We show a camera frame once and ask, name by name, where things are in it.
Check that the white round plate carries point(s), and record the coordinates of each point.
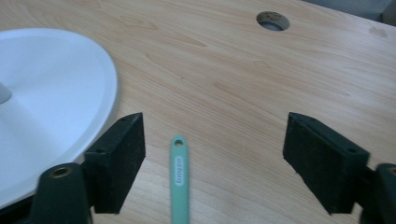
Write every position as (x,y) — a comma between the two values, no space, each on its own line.
(53,105)

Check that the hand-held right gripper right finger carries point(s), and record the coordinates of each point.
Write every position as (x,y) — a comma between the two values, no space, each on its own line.
(323,168)

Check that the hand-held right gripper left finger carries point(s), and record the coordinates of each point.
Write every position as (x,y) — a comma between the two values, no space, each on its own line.
(116,165)

